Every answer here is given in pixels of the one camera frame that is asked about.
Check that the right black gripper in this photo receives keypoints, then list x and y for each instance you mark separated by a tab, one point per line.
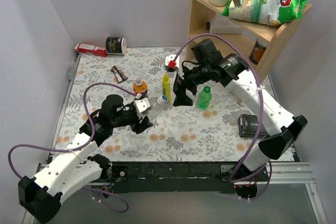
181	84

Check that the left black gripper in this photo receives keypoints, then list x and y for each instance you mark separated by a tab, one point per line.
138	121

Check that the clear plastic bottle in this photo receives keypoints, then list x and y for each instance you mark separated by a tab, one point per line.
155	110

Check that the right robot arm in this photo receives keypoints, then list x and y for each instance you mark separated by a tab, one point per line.
236	74

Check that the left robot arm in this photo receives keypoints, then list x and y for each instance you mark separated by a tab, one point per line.
43	194

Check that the yellow squeeze bottle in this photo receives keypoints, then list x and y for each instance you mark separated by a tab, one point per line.
166	87

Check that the green plastic bottle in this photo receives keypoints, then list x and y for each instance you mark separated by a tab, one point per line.
204	98

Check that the orange juice bottle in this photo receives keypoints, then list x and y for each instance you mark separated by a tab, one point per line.
140	86

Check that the brown snack wrapper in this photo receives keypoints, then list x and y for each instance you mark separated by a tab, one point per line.
119	75

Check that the black green box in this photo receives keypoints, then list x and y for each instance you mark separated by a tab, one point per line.
247	125

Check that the black cylindrical can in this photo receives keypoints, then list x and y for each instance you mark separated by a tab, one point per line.
116	45

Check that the dark tin can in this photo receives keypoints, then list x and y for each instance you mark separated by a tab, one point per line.
258	50

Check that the red white box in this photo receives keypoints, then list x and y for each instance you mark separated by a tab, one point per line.
91	49

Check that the wooden shelf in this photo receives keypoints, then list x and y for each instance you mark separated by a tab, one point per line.
202	11

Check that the green chips bag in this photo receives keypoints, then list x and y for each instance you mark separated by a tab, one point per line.
266	12

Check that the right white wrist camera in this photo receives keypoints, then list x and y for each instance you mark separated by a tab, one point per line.
173	65

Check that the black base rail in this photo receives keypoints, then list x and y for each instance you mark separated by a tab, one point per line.
126	177

